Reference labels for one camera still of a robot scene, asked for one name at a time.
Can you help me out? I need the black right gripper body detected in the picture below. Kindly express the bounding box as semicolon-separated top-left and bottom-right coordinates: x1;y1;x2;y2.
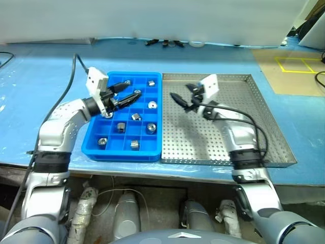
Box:
184;90;204;114

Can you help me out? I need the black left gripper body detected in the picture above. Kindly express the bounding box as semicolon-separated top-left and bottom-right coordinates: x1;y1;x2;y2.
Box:
101;86;119;111

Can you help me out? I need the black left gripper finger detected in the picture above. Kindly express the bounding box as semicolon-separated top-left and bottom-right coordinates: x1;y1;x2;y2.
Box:
111;82;128;94
116;90;142;107

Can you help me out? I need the blue plastic compartment tray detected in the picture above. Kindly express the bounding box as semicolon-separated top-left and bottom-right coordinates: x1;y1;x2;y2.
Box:
81;71;163;163

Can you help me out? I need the perforated steel tray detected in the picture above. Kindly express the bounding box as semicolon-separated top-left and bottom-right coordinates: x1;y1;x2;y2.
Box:
160;73;298;169

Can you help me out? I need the brown cardboard sheet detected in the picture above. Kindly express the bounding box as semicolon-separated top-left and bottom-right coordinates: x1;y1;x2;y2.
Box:
251;48;325;97

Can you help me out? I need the grey rounded leg cover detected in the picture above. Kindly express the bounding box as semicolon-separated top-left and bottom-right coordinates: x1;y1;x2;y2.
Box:
179;199;216;232
112;192;141;241

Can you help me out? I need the white wrapped leg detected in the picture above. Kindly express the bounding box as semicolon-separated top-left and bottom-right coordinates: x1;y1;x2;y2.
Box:
68;185;99;244
215;199;243;239

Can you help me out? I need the white leaning board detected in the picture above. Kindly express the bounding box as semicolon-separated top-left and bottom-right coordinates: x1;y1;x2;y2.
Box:
298;15;325;49

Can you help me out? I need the grey robot torso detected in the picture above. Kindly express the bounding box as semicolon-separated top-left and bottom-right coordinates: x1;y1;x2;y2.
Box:
108;228;254;244

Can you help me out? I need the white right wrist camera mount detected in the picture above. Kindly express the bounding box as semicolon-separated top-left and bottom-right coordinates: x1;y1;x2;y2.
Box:
198;74;219;103

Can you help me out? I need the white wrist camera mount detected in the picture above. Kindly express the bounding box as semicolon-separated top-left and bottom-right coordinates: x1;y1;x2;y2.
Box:
85;67;109;115
198;74;219;103

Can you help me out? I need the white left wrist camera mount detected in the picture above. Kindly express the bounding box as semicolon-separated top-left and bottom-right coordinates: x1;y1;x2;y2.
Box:
85;67;109;115

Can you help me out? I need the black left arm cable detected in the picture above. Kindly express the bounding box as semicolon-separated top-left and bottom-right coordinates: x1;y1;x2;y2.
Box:
0;52;89;229

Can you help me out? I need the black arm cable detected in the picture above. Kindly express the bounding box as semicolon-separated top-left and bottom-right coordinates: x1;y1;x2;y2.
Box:
0;52;89;229
195;100;270;163

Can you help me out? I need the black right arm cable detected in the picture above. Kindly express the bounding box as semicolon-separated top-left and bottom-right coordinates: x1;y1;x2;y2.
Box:
195;100;270;163

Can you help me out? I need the thin white wire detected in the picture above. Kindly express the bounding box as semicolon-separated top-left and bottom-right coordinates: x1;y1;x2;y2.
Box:
91;178;148;219

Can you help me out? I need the black table cable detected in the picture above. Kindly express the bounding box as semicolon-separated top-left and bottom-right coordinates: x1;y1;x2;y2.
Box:
0;52;15;69

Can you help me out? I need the black floor cable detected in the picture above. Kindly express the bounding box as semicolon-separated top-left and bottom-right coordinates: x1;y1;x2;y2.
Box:
315;50;325;89

